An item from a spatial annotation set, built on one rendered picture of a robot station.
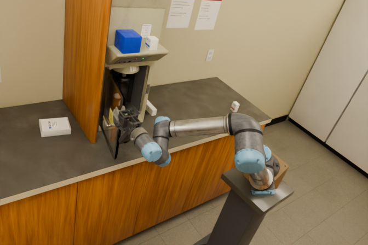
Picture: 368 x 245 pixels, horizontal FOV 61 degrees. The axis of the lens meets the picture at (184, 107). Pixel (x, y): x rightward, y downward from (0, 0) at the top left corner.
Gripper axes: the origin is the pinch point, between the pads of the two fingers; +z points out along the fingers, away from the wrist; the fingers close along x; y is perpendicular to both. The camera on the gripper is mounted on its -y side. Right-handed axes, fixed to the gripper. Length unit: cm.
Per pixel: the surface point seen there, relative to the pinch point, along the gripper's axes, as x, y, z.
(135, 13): -21, 37, 30
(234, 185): -60, -37, -40
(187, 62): -104, -19, 73
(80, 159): 10.7, -36.9, 11.0
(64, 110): 3, -37, 58
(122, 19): -14.2, 34.0, 30.3
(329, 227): -205, -131, -69
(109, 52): -7.4, 17.7, 26.6
